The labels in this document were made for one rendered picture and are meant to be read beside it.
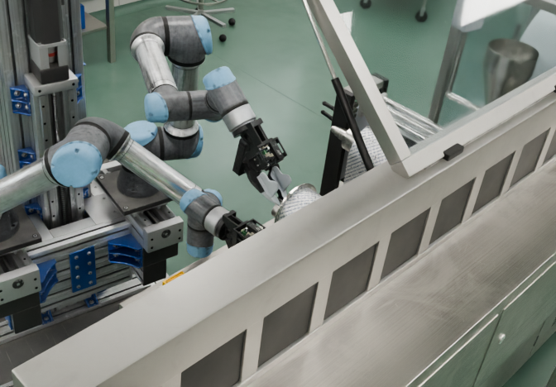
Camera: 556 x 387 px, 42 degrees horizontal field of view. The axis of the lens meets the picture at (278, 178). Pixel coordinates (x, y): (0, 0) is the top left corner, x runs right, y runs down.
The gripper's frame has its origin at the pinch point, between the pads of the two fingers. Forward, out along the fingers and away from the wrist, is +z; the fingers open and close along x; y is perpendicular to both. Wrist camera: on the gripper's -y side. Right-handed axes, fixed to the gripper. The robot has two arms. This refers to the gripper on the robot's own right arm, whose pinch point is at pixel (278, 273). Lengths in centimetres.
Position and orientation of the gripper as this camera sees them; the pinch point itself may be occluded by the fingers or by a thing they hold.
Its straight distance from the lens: 185.6
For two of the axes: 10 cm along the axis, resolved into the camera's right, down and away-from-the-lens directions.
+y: 1.0, -8.1, -5.8
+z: 7.1, 4.7, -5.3
